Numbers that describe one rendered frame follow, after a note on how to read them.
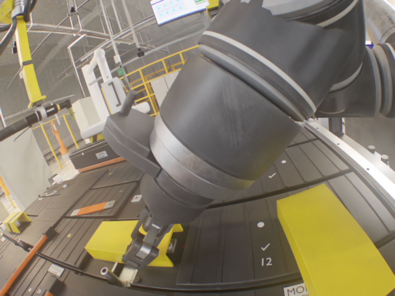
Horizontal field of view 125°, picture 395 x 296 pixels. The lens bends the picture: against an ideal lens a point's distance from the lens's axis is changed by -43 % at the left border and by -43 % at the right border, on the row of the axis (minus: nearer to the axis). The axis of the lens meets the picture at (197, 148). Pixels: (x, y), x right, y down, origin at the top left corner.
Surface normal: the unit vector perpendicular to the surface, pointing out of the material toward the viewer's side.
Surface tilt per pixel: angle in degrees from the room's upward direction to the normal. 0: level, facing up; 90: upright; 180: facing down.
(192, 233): 0
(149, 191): 61
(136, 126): 50
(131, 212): 0
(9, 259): 0
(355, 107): 93
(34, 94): 90
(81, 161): 90
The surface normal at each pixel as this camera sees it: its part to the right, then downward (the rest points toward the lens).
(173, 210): -0.06, 0.45
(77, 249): -0.31, -0.88
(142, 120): 0.52, -0.75
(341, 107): 0.11, 0.96
